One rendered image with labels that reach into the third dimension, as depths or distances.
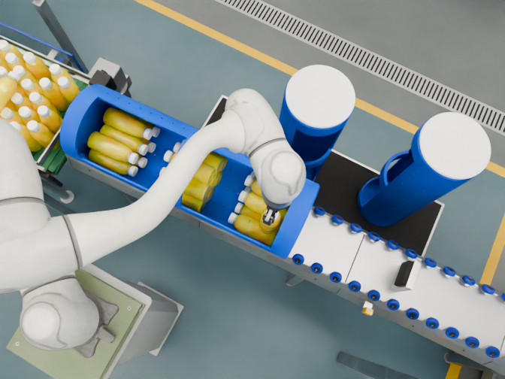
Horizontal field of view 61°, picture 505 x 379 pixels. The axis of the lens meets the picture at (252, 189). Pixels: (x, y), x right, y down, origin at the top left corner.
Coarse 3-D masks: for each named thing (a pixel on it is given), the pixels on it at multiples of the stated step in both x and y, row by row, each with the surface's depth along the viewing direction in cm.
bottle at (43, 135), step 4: (40, 124) 159; (40, 128) 158; (44, 128) 160; (48, 128) 164; (32, 132) 158; (36, 132) 158; (40, 132) 159; (44, 132) 160; (48, 132) 162; (52, 132) 166; (32, 136) 160; (36, 136) 159; (40, 136) 160; (44, 136) 161; (48, 136) 163; (52, 136) 165; (36, 140) 162; (40, 140) 161; (44, 140) 163; (48, 140) 164; (44, 144) 166; (56, 144) 170; (56, 148) 172
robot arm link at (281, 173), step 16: (272, 144) 96; (288, 144) 98; (256, 160) 97; (272, 160) 91; (288, 160) 91; (256, 176) 99; (272, 176) 90; (288, 176) 90; (304, 176) 93; (272, 192) 95; (288, 192) 93
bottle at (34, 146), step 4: (20, 124) 159; (20, 128) 158; (24, 128) 159; (20, 132) 158; (24, 132) 159; (28, 132) 161; (24, 136) 160; (28, 136) 161; (28, 140) 162; (32, 140) 164; (28, 144) 165; (32, 144) 166; (36, 144) 168; (40, 144) 170; (32, 148) 168; (36, 148) 170; (40, 148) 171
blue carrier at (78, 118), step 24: (96, 96) 144; (120, 96) 149; (72, 120) 141; (96, 120) 161; (168, 120) 145; (72, 144) 145; (168, 144) 166; (96, 168) 152; (144, 168) 165; (240, 168) 161; (216, 192) 164; (240, 192) 163; (312, 192) 138; (216, 216) 157; (288, 216) 134; (288, 240) 136
